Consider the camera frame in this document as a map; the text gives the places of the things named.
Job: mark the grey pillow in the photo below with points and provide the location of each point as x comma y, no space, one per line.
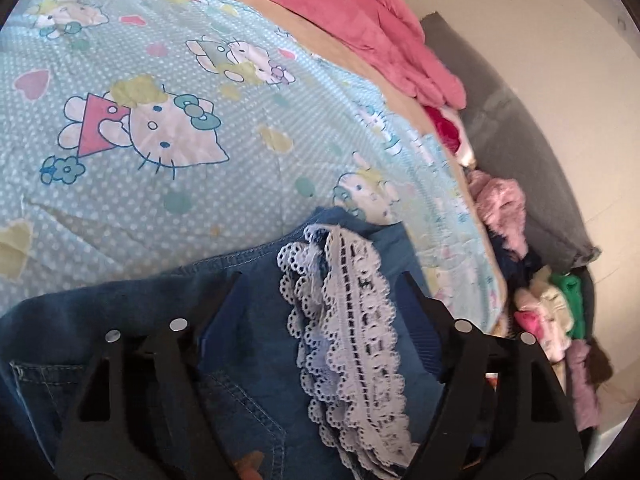
508,144

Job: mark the light blue cartoon bedsheet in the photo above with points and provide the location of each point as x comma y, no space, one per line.
138,135

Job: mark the pink duvet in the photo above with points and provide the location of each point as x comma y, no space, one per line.
389,37

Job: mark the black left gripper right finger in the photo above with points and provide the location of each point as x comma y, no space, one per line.
502,413

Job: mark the pile of clothes beside bed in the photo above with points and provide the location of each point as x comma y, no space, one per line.
547,304

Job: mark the blue denim lace-trimmed pants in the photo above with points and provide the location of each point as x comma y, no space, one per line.
314,369

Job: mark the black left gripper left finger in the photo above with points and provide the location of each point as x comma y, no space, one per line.
138,412

